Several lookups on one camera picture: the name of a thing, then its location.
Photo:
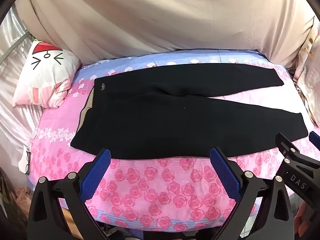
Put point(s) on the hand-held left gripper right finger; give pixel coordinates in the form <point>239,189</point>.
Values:
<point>222,167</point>

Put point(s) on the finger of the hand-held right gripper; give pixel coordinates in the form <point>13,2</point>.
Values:
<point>315,137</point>
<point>296,152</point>

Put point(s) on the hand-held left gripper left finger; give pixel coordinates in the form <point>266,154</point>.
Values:
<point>98,166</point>

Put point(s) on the black pants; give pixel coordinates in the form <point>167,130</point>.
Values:
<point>175,120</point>

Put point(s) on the person's right hand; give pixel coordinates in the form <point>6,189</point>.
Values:
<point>307,212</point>

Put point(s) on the pink floral bed sheet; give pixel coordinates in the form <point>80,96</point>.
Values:
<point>150,192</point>

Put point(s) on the floral cream blanket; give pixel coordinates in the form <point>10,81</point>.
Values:
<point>310,80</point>

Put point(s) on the black eyeglasses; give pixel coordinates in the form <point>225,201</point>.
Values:
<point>28,162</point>

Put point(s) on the white paper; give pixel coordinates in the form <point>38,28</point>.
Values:
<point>23,161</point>

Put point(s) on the peach cloth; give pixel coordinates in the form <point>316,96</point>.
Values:
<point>23,196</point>

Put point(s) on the silky white curtain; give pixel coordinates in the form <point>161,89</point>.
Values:
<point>15,120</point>

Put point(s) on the cat face pillow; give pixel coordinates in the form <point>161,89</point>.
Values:
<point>42,80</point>

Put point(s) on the metal bar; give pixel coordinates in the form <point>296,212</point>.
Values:
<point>14,46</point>

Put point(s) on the beige curtain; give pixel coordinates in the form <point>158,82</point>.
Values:
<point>160,17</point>

